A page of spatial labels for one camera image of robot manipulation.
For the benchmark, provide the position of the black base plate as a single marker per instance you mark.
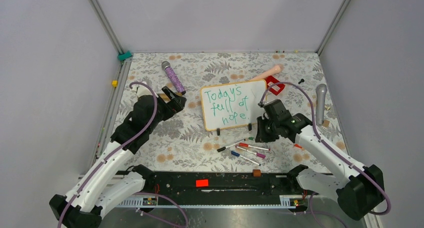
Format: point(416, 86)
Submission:
point(182, 184)

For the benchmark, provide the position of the purple glitter toy microphone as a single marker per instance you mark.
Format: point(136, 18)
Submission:
point(173, 77)

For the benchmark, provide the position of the cable duct rail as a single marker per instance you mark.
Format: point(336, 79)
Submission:
point(218, 201)

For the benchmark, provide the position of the silver toy microphone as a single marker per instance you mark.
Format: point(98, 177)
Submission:
point(321, 92)

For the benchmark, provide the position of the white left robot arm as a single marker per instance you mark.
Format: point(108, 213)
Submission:
point(87, 203)

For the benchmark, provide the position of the red whiteboard marker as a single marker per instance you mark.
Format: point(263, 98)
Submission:
point(254, 147)

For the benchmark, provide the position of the floral tablecloth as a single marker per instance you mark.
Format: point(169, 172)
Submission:
point(182, 143)

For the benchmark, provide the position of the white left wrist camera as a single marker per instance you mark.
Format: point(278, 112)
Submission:
point(142, 90)

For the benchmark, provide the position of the magenta whiteboard marker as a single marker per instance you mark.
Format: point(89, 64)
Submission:
point(252, 152)

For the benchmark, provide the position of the orange cylinder block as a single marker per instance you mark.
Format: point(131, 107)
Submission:
point(256, 173)

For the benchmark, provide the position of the black whiteboard marker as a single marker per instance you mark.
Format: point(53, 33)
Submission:
point(230, 145)

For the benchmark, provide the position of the red tape patch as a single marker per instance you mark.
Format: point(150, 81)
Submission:
point(202, 183)

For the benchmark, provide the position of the yellow small cube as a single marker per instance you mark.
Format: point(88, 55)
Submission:
point(114, 83)

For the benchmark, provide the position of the yellow framed whiteboard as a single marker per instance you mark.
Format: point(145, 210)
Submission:
point(232, 105)

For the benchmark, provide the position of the teal corner clamp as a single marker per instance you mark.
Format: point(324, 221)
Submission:
point(124, 56)

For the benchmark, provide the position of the pink toy microphone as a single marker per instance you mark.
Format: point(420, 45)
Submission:
point(272, 71)

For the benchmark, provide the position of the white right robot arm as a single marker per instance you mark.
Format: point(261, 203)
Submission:
point(356, 188)

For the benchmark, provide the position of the red square frame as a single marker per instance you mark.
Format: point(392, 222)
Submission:
point(276, 86)

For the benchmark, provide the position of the gold toy microphone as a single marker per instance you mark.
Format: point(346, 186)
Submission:
point(166, 98)

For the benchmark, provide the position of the blue whiteboard marker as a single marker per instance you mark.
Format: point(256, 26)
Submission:
point(244, 158)

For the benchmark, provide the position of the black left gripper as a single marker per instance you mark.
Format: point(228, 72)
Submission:
point(171, 108)

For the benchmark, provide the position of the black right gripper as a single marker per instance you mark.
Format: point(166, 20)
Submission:
point(261, 136)

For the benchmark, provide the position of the small tan wooden block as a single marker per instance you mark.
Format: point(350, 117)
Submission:
point(326, 123)

